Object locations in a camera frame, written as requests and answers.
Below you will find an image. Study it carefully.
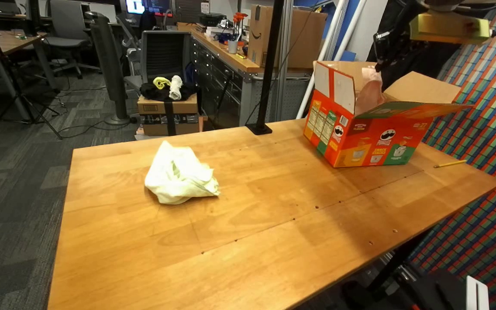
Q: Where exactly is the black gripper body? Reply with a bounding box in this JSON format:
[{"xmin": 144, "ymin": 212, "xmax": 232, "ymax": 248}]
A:
[{"xmin": 376, "ymin": 0, "xmax": 431, "ymax": 52}]

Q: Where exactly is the light green shirt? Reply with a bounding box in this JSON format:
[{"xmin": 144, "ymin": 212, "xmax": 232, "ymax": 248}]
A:
[{"xmin": 144, "ymin": 140, "xmax": 223, "ymax": 207}]

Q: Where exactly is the large brown cardboard box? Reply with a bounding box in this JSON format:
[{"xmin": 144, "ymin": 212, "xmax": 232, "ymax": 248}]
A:
[{"xmin": 247, "ymin": 5, "xmax": 330, "ymax": 72}]

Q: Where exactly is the orange Pringles cardboard box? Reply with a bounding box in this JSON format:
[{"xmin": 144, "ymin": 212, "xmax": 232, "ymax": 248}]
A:
[{"xmin": 302, "ymin": 59, "xmax": 473, "ymax": 169}]

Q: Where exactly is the white plastic pipe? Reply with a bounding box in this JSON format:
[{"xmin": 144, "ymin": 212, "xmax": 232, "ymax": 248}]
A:
[
  {"xmin": 295, "ymin": 0, "xmax": 352, "ymax": 121},
  {"xmin": 331, "ymin": 0, "xmax": 371, "ymax": 64}
]

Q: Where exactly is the black vertical pole stand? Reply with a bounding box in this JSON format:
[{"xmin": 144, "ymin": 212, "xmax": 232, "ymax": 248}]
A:
[{"xmin": 245, "ymin": 0, "xmax": 288, "ymax": 136}]

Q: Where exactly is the yellow pencil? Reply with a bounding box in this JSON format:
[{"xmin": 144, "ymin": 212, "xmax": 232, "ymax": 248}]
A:
[{"xmin": 433, "ymin": 158, "xmax": 469, "ymax": 171}]

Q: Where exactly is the clutter of bench tools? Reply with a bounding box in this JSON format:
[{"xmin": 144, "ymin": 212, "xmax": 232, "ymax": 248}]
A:
[{"xmin": 204, "ymin": 12, "xmax": 252, "ymax": 57}]

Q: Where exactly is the workbench cabinet with drawers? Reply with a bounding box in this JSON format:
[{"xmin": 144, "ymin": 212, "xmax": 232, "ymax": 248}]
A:
[{"xmin": 178, "ymin": 22, "xmax": 314, "ymax": 127}]

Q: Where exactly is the colourful woven backdrop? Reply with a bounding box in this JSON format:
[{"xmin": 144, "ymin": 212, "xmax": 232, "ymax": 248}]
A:
[{"xmin": 409, "ymin": 0, "xmax": 496, "ymax": 310}]

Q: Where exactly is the white rolled cloth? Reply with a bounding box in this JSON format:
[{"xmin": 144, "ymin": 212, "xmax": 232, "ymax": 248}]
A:
[{"xmin": 168, "ymin": 74, "xmax": 187, "ymax": 102}]

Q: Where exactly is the black open equipment case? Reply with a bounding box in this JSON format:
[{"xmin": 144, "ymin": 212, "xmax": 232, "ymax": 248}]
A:
[{"xmin": 142, "ymin": 29, "xmax": 194, "ymax": 83}]

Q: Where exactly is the small brown floor carton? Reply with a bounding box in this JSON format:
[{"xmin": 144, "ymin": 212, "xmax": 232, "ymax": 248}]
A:
[{"xmin": 137, "ymin": 93, "xmax": 202, "ymax": 117}]

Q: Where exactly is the yellow green small item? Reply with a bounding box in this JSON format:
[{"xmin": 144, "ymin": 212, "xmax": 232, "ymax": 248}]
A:
[{"xmin": 152, "ymin": 76, "xmax": 173, "ymax": 91}]

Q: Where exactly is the wooden crate under carton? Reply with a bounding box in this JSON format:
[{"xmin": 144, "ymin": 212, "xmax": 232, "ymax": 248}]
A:
[{"xmin": 135, "ymin": 112, "xmax": 209, "ymax": 141}]

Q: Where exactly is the black gear beside table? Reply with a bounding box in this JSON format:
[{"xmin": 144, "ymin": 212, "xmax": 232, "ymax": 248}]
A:
[{"xmin": 340, "ymin": 251, "xmax": 495, "ymax": 310}]

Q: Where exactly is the blue screen computer monitor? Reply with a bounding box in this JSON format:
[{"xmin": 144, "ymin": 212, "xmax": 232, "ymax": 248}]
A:
[{"xmin": 125, "ymin": 0, "xmax": 149, "ymax": 16}]

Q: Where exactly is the grey tower fan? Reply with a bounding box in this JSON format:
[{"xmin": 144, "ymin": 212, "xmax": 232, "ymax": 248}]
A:
[{"xmin": 90, "ymin": 12, "xmax": 132, "ymax": 126}]

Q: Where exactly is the grey office chair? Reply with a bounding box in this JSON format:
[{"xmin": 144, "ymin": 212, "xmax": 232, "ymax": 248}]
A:
[{"xmin": 44, "ymin": 0, "xmax": 102, "ymax": 79}]

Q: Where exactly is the black tripod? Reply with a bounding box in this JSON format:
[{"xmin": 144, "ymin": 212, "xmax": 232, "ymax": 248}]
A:
[{"xmin": 0, "ymin": 0, "xmax": 66, "ymax": 140}]

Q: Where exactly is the wooden office desk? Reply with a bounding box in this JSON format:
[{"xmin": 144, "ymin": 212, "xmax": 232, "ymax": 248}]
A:
[{"xmin": 0, "ymin": 29, "xmax": 51, "ymax": 105}]

